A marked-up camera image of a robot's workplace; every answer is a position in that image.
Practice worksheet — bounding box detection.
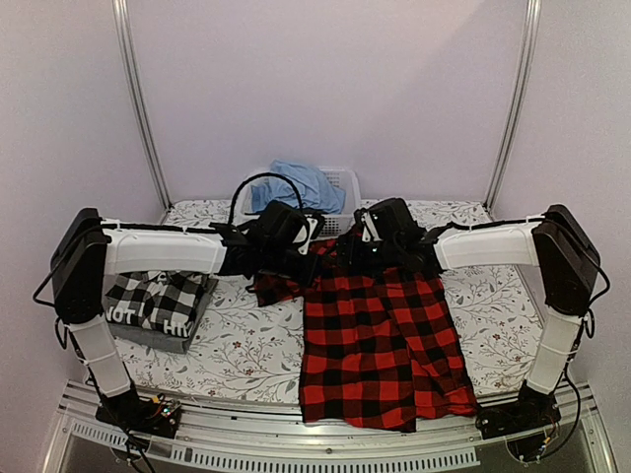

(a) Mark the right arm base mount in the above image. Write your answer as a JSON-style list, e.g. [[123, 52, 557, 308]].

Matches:
[[475, 385, 561, 463]]

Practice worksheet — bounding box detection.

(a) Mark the folded grey shirt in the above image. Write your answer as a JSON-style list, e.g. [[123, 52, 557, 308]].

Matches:
[[108, 276, 218, 354]]

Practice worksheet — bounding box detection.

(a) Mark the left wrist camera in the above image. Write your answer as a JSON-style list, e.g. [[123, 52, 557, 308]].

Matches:
[[254, 200, 325, 255]]

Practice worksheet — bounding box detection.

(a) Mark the right aluminium post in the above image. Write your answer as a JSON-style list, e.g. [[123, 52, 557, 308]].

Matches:
[[484, 0, 542, 213]]

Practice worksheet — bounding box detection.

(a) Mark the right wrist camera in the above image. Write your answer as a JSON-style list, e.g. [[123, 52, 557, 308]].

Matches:
[[354, 197, 420, 243]]

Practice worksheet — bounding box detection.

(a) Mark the blue shirt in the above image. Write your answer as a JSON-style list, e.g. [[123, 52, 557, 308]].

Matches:
[[252, 160, 345, 214]]

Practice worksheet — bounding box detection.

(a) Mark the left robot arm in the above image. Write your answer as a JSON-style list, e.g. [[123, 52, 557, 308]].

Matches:
[[41, 203, 323, 428]]

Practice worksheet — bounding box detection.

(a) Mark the aluminium post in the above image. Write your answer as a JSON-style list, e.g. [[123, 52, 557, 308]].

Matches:
[[484, 0, 542, 213], [111, 0, 172, 210]]

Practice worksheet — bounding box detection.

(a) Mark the left aluminium post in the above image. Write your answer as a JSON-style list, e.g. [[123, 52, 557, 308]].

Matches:
[[111, 0, 172, 210]]

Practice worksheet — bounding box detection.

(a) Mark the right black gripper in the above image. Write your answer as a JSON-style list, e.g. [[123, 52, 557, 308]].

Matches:
[[323, 234, 402, 279]]

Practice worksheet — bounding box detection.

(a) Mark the floral tablecloth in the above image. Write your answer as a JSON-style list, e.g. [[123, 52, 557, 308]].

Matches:
[[88, 198, 561, 406]]

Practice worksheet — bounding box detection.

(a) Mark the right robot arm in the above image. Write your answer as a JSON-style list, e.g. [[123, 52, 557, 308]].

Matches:
[[336, 198, 601, 430]]

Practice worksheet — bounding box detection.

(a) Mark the aluminium front rail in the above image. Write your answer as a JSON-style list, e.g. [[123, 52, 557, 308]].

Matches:
[[41, 381, 620, 472]]

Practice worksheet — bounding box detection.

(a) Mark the folded black white plaid shirt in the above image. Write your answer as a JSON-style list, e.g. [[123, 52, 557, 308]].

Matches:
[[105, 271, 216, 338]]

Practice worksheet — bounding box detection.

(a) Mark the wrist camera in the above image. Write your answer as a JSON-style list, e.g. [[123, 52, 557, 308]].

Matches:
[[254, 200, 325, 255], [354, 197, 420, 243]]

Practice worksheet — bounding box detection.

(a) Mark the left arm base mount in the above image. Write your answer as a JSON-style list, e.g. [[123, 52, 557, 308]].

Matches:
[[95, 383, 181, 439]]

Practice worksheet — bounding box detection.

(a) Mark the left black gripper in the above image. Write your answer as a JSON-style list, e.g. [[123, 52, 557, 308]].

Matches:
[[261, 246, 324, 288]]

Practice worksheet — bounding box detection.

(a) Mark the red black plaid shirt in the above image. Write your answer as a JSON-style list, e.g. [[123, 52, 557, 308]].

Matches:
[[252, 262, 478, 433]]

